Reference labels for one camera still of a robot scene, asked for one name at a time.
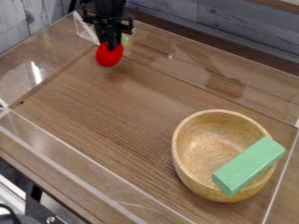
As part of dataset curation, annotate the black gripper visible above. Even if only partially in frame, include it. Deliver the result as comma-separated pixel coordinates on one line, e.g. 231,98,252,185
80,0,135,50

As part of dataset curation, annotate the red plush strawberry toy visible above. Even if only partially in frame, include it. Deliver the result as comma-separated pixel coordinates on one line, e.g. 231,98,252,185
96,34,129,67

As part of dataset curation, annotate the wooden bowl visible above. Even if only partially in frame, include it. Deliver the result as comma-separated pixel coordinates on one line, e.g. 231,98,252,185
172,109,276,203

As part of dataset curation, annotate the green rectangular block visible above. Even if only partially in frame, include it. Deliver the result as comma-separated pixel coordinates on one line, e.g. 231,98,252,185
211,136,285,196

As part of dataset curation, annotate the clear acrylic corner bracket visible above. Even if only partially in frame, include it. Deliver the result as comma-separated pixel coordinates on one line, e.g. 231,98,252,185
72,11,100,46

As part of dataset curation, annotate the black metal table bracket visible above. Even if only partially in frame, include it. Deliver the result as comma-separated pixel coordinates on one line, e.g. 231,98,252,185
25,185,85,224

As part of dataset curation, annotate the black cable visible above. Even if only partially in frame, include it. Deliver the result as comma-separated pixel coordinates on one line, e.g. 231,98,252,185
0,203,21,224

